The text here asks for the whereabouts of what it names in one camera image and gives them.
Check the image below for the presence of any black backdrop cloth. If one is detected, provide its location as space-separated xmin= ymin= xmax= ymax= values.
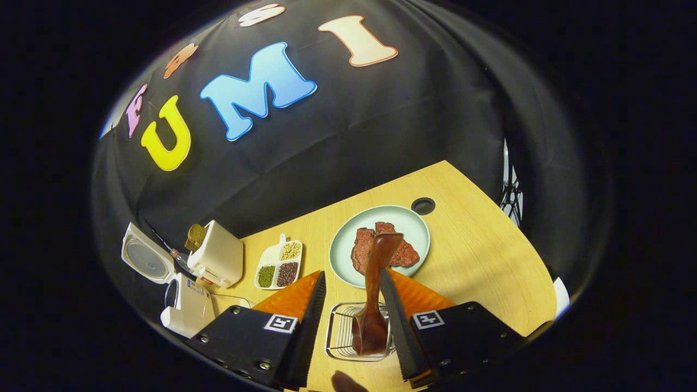
xmin=93 ymin=0 xmax=605 ymax=305

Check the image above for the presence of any white toaster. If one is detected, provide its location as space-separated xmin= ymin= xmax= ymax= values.
xmin=187 ymin=220 xmax=244 ymax=289

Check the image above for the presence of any metal wire chopstick holder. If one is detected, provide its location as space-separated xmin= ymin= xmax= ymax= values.
xmin=325 ymin=302 xmax=395 ymax=363

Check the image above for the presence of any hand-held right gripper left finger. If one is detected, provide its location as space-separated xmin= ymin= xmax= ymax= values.
xmin=185 ymin=271 xmax=327 ymax=390

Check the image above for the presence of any dark wooden spoon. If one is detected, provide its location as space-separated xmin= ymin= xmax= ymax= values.
xmin=351 ymin=233 xmax=405 ymax=356

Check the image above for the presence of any white rice cooker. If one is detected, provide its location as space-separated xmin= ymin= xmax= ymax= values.
xmin=121 ymin=222 xmax=217 ymax=339

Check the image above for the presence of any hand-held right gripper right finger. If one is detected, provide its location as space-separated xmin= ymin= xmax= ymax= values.
xmin=380 ymin=268 xmax=529 ymax=388

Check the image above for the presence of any white divided grain dish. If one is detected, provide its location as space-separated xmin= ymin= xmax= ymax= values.
xmin=254 ymin=234 xmax=303 ymax=290

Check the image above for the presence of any pale green plate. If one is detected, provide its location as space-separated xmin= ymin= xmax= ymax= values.
xmin=329 ymin=205 xmax=431 ymax=289

